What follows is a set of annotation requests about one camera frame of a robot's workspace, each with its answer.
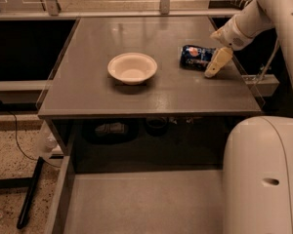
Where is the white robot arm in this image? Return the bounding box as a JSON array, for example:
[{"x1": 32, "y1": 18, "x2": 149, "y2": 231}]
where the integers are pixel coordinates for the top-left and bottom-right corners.
[{"x1": 211, "y1": 0, "x2": 293, "y2": 234}]

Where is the grey drawer cabinet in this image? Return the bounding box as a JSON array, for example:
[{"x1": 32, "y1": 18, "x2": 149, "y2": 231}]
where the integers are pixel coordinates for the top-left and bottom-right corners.
[{"x1": 39, "y1": 17, "x2": 261, "y2": 174}]

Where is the open grey top drawer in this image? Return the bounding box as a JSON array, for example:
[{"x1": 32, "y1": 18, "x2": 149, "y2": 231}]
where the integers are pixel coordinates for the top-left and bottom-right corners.
[{"x1": 44, "y1": 157, "x2": 223, "y2": 234}]

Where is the black metal stand leg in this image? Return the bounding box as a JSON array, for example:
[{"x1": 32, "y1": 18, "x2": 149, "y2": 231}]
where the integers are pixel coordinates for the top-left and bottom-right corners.
[{"x1": 0, "y1": 157, "x2": 45, "y2": 229}]

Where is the blue pepsi can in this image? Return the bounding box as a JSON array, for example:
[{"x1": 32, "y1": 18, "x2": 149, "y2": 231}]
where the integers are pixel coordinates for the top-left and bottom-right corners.
[{"x1": 180, "y1": 45, "x2": 216, "y2": 70}]

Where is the black thin cable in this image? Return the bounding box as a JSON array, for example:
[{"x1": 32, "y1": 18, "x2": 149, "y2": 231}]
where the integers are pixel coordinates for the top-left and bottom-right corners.
[{"x1": 9, "y1": 110, "x2": 40, "y2": 163}]

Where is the white bowl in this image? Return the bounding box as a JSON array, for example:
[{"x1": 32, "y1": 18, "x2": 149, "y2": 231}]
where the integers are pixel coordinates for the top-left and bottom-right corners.
[{"x1": 107, "y1": 53, "x2": 157, "y2": 85}]

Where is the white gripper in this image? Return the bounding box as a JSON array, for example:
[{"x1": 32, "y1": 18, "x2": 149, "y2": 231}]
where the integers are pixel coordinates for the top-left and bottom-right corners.
[{"x1": 204, "y1": 16, "x2": 253, "y2": 78}]

